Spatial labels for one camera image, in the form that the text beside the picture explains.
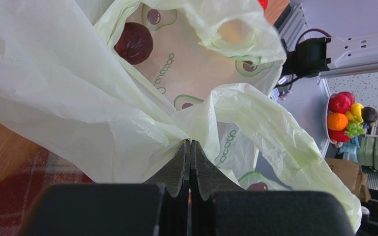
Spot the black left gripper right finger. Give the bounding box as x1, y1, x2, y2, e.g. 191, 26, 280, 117
190, 140, 243, 201

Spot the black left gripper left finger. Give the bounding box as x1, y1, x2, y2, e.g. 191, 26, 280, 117
145, 140, 190, 198

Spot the pale green plastic bag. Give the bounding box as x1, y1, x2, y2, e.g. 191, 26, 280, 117
0, 0, 362, 231

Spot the dark purple fake fruit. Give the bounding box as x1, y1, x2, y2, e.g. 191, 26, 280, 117
113, 22, 154, 65

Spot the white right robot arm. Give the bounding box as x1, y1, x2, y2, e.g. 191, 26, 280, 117
213, 32, 378, 191

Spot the bowl of red orange fruits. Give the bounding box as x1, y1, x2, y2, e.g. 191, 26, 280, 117
323, 91, 378, 145

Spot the red plaid cloth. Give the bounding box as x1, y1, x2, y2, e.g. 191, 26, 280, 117
0, 149, 92, 236

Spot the aluminium frame rail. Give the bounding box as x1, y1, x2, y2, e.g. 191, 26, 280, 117
274, 3, 308, 51

